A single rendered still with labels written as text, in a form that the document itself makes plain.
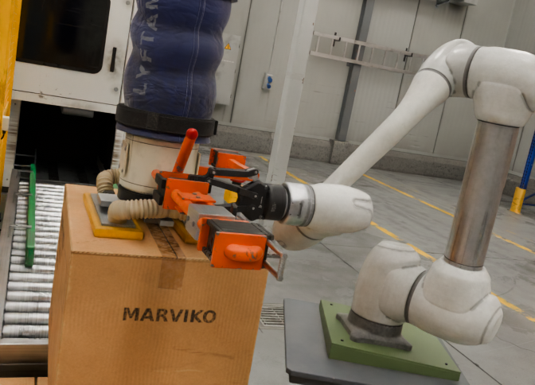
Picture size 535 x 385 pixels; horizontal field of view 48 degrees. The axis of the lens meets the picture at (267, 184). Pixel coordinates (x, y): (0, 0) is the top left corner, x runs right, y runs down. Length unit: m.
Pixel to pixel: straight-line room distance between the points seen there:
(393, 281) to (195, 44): 0.82
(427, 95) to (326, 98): 10.11
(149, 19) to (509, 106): 0.85
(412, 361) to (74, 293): 0.92
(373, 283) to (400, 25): 10.71
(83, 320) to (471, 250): 0.95
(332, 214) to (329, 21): 10.38
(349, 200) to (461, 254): 0.45
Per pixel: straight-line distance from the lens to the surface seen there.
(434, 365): 1.75
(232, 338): 1.32
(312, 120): 11.55
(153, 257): 1.21
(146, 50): 1.34
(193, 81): 1.34
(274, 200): 1.21
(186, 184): 1.16
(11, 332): 2.08
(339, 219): 1.26
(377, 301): 1.72
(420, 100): 1.52
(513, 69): 1.55
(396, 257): 1.70
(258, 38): 11.06
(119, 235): 1.29
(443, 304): 1.64
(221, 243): 0.82
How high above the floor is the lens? 1.46
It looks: 10 degrees down
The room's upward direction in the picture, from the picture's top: 11 degrees clockwise
